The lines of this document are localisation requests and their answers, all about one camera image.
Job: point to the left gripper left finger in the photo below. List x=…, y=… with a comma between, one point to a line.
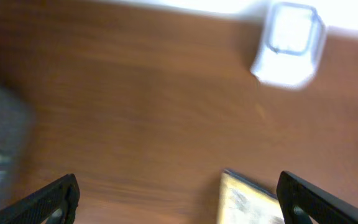
x=55, y=203

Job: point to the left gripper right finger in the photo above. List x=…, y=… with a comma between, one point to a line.
x=303, y=202

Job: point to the yellow white wipes bag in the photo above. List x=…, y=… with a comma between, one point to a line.
x=242, y=201

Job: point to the white barcode scanner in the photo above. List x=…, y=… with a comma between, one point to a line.
x=290, y=47

